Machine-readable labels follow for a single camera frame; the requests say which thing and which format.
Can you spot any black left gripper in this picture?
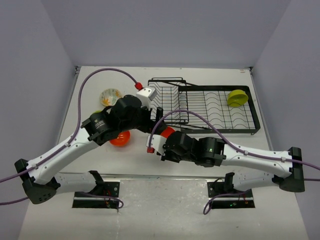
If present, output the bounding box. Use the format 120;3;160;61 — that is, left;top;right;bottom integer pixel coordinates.
120;102;167;134

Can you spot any orange bowl front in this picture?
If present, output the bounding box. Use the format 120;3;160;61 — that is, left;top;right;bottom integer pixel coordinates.
109;131;131;147

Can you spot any orange bowl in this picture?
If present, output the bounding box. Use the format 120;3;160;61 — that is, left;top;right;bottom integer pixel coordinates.
160;126;176;139
109;131;131;147

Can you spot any white floral leaf bowl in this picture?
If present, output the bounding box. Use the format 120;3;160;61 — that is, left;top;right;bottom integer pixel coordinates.
99;88;123;107

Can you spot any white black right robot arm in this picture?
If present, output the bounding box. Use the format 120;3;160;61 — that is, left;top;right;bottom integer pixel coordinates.
152;131;305;197

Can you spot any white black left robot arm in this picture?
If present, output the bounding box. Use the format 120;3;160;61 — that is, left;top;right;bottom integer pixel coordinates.
14;95;167;205

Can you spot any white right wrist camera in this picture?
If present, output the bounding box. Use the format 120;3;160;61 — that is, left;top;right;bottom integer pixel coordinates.
146;134;167;156

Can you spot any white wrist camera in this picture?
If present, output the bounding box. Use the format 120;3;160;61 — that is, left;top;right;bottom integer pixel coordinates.
146;134;167;156
135;86;157;110

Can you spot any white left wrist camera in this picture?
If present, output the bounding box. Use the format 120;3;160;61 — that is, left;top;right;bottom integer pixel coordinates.
135;86;157;110

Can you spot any black wire dish rack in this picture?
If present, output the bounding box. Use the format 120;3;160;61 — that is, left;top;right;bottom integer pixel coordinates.
148;77;261;135

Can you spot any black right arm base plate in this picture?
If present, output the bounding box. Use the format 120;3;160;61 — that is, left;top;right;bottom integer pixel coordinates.
207;178;256;210

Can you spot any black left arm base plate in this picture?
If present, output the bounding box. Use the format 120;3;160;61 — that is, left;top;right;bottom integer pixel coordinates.
72;180;123;210

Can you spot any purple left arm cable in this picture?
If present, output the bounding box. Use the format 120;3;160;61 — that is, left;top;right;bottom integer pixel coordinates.
0;68;141;208

